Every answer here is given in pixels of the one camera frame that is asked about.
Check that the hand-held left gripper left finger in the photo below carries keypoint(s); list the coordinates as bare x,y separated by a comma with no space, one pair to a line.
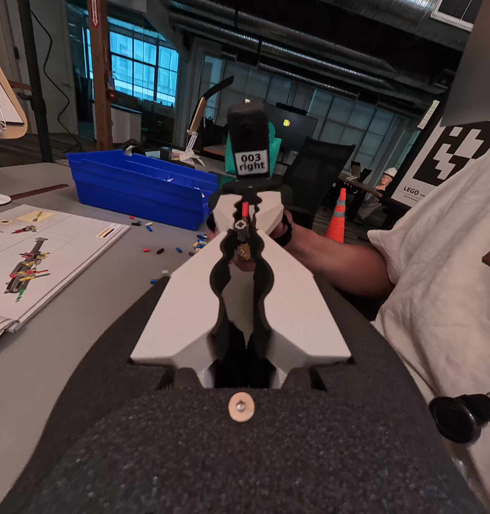
176,321

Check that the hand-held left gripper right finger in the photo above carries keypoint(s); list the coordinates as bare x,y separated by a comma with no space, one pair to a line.
309,321

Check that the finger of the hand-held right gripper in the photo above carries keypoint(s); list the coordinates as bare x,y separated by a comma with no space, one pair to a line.
271,211
225,213

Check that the black lego fork red pins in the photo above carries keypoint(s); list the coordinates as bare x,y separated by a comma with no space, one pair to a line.
245,208

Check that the tan lego gear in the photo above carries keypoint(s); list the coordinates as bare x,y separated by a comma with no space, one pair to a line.
244,251

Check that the open lego instruction booklet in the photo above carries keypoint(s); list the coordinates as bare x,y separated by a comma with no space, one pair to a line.
48,257

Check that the person's right hand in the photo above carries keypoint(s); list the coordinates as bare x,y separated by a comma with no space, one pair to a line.
297,241

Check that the teal felt bag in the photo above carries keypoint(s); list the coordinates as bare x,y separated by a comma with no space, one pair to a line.
275,148

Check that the wooden board document stand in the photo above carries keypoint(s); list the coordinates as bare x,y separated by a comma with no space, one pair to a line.
22,124
197,120

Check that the black office chair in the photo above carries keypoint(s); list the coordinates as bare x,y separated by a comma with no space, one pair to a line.
321,172

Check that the orange traffic cone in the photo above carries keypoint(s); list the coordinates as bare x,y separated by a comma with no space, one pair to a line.
336,217

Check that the blue plastic bin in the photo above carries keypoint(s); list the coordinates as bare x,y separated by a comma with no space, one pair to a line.
140,188

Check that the mannequin head white helmet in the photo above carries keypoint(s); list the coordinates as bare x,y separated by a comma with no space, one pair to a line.
387,180

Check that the window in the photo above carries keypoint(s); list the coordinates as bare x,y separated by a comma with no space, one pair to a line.
140,64

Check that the person's white shirt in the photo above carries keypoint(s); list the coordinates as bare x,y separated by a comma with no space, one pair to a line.
449,261

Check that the framed marker sign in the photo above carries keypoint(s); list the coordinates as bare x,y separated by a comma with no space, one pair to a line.
449,156

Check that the printed instruction sheet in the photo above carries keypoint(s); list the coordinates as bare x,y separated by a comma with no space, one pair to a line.
0,104

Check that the dark wall screen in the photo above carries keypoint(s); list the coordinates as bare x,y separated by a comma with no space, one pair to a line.
297,128

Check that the wooden post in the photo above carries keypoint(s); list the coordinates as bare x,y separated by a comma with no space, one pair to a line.
102,80

